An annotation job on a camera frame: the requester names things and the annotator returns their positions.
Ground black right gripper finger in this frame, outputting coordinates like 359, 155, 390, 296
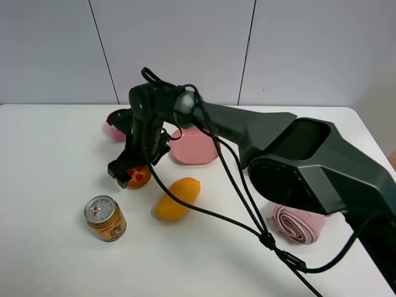
150, 141, 170, 166

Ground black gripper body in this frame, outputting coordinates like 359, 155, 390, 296
124, 116, 169, 165

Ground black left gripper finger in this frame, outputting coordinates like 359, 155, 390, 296
108, 151, 145, 189

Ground toy fruit tart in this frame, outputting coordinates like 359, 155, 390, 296
127, 166, 152, 189

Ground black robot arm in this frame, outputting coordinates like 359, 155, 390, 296
108, 82, 395, 288

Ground pink toy saucepan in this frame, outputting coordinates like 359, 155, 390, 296
106, 108, 133, 142

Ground pink square plate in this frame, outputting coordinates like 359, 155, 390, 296
170, 127, 218, 165

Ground yellow toy mango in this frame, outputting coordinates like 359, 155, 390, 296
155, 177, 201, 222

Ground gold drink can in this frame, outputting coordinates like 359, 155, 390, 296
84, 195, 127, 242

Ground rolled pink towel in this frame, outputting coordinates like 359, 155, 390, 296
267, 205, 325, 245

